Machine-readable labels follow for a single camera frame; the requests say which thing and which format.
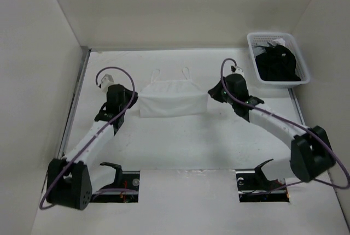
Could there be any white tank top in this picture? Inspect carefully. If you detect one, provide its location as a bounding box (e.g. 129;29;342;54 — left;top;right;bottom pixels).
138;67;208;118

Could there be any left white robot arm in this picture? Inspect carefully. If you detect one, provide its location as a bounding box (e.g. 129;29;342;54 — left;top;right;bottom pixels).
39;84;138;210

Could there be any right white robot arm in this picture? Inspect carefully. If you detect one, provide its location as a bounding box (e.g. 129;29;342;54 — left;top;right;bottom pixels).
208;74;335;189

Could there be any black tank top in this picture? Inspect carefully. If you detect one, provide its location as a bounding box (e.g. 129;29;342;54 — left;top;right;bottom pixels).
255;44;301;82

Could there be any white plastic basket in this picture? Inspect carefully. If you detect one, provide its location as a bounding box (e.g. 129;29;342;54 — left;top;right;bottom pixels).
247;32;310;89

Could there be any small white cloth in basket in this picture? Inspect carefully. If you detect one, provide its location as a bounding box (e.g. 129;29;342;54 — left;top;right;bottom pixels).
268;38;286;47

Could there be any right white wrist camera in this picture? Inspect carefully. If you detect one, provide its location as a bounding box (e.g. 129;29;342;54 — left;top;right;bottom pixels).
231;66;244;77

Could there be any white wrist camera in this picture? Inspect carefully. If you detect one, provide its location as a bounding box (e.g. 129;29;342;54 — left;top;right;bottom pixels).
98;74;114;93
231;66;244;77

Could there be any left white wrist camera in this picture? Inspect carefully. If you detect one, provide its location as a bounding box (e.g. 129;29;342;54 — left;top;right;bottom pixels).
98;74;114;93

